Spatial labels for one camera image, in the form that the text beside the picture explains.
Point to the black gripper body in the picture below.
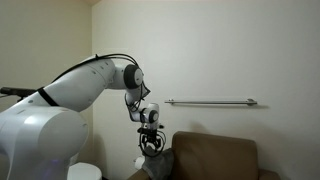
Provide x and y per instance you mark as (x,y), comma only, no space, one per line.
(150,135)

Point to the grey towel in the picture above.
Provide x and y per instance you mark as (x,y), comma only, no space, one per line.
(160,165)

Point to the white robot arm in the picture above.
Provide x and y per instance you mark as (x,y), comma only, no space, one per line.
(66,106)

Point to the metal towel bar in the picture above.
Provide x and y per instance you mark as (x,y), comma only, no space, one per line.
(213,102)

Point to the white toilet paper roll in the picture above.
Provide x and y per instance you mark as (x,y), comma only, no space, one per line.
(138,162)

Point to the tan armchair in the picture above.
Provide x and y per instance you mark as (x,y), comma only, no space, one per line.
(213,156)

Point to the black camera on tripod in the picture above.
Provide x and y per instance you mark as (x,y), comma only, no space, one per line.
(16,91)

